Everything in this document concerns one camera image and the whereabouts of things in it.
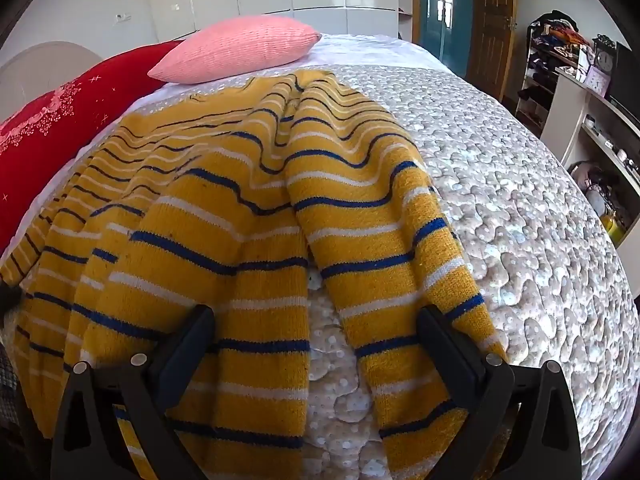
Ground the white desk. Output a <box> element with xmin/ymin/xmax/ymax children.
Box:
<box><xmin>545</xmin><ymin>70</ymin><xmax>640</xmax><ymax>301</ymax></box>

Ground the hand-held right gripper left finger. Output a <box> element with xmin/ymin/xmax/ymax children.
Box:
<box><xmin>50</xmin><ymin>304</ymin><xmax>217</xmax><ymax>480</ymax></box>

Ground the wooden door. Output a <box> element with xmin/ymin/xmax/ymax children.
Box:
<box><xmin>467</xmin><ymin>0</ymin><xmax>518</xmax><ymax>103</ymax></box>

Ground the yellow striped knit sweater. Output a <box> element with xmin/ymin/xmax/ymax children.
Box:
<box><xmin>0</xmin><ymin>69</ymin><xmax>507</xmax><ymax>480</ymax></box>

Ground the grey quilted bedspread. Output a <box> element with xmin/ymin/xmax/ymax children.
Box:
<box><xmin>115</xmin><ymin>62</ymin><xmax>638</xmax><ymax>480</ymax></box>

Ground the pink box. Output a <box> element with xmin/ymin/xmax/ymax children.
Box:
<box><xmin>584</xmin><ymin>67</ymin><xmax>612</xmax><ymax>97</ymax></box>

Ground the red floral quilt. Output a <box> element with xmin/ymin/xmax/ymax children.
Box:
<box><xmin>0</xmin><ymin>40</ymin><xmax>187</xmax><ymax>256</ymax></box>

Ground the white rounded headboard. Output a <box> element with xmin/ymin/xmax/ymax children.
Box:
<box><xmin>0</xmin><ymin>41</ymin><xmax>103</xmax><ymax>86</ymax></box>

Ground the pink ribbed pillow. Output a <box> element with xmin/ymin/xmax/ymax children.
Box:
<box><xmin>147</xmin><ymin>15</ymin><xmax>322</xmax><ymax>85</ymax></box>

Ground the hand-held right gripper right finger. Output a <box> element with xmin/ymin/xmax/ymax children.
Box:
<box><xmin>416</xmin><ymin>306</ymin><xmax>583</xmax><ymax>480</ymax></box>

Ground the teal glass door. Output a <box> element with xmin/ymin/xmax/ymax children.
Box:
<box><xmin>419</xmin><ymin>0</ymin><xmax>475</xmax><ymax>63</ymax></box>

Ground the grey checkered cloth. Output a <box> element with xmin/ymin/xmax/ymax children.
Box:
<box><xmin>0</xmin><ymin>345</ymin><xmax>26</xmax><ymax>431</ymax></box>

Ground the black table clock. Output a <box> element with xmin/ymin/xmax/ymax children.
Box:
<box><xmin>592</xmin><ymin>35</ymin><xmax>617</xmax><ymax>73</ymax></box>

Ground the cluttered white shelf rack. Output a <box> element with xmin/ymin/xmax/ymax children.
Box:
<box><xmin>515</xmin><ymin>10</ymin><xmax>596</xmax><ymax>133</ymax></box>

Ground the yellow bottle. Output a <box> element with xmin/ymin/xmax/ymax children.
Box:
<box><xmin>602</xmin><ymin>210</ymin><xmax>626</xmax><ymax>246</ymax></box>

